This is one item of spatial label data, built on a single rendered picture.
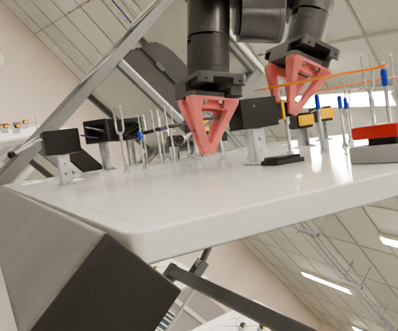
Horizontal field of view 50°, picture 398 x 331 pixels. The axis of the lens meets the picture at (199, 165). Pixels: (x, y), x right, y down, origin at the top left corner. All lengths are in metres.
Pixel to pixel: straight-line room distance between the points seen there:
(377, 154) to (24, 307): 0.31
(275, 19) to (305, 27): 0.07
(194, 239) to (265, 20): 0.40
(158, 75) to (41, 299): 1.48
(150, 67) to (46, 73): 6.71
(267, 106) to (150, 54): 1.12
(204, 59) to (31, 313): 0.40
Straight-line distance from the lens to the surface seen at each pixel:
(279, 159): 0.54
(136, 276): 0.23
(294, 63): 0.61
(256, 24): 0.59
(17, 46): 8.27
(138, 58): 1.66
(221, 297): 1.21
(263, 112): 0.59
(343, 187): 0.30
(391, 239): 6.18
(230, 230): 0.25
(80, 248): 0.24
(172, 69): 1.71
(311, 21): 0.66
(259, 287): 11.79
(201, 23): 0.58
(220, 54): 0.57
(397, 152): 0.40
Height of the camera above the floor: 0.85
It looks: 18 degrees up
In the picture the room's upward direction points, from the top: 36 degrees clockwise
